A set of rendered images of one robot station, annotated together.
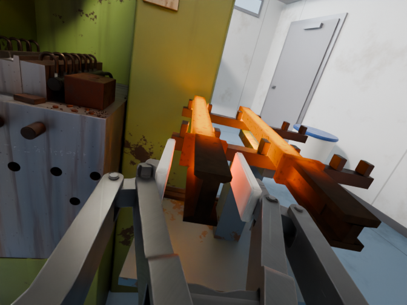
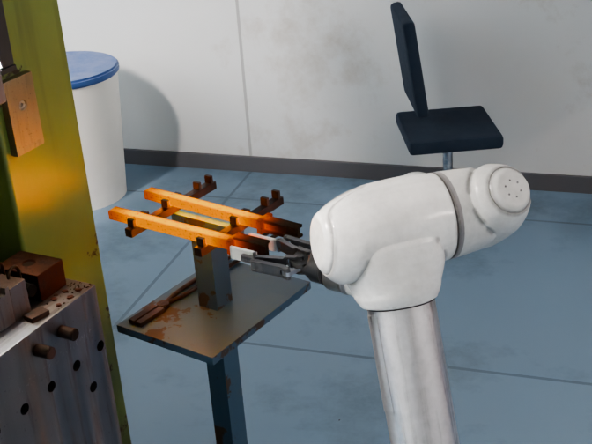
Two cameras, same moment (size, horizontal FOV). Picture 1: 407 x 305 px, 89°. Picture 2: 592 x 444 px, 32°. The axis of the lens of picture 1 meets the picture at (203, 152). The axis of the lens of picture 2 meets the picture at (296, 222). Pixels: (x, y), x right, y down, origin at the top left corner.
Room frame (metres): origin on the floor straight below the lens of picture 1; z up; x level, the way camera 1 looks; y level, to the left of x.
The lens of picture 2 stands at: (-1.25, 1.38, 1.98)
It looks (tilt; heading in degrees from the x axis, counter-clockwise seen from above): 26 degrees down; 313
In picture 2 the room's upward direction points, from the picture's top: 4 degrees counter-clockwise
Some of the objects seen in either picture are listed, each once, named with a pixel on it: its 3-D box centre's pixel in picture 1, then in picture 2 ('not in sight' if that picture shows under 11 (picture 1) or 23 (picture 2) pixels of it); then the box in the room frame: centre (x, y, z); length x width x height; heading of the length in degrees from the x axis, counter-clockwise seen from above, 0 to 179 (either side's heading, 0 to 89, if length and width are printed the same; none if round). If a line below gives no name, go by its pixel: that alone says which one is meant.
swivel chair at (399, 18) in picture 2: not in sight; (443, 120); (1.04, -2.08, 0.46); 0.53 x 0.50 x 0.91; 24
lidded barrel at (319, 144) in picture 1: (304, 154); (70, 132); (2.67, -1.32, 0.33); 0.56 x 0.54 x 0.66; 23
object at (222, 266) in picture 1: (223, 233); (216, 306); (0.40, -0.10, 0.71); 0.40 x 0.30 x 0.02; 96
